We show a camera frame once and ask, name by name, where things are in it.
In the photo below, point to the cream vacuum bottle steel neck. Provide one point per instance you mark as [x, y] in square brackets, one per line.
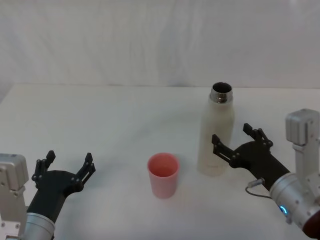
[215, 130]

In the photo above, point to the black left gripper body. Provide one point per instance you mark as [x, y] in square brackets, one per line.
[53, 185]

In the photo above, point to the white table cloth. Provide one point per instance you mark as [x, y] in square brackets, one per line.
[112, 125]

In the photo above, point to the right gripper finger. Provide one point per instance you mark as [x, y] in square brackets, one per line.
[258, 136]
[222, 148]

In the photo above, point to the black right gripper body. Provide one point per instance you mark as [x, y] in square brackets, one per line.
[257, 160]

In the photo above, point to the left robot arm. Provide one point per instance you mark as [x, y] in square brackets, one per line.
[12, 180]

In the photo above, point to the pink cup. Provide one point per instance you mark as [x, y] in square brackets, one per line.
[163, 180]

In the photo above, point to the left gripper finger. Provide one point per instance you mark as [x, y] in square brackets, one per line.
[87, 168]
[43, 165]

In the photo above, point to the white curtain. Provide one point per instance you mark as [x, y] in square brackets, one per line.
[100, 40]

